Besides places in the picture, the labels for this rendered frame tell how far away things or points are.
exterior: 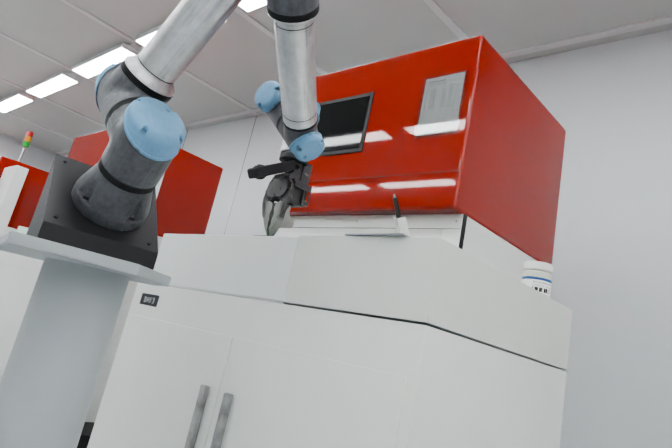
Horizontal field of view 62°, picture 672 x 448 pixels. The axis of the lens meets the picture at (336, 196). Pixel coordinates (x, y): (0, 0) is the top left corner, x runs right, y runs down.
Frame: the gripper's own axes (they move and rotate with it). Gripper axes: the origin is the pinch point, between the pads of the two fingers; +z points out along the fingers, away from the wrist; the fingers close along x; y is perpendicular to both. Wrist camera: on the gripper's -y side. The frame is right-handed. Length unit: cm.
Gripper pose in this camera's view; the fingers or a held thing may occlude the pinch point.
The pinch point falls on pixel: (268, 231)
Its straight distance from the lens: 132.6
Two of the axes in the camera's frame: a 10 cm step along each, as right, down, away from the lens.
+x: -7.3, 0.3, 6.8
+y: 6.5, 3.4, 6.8
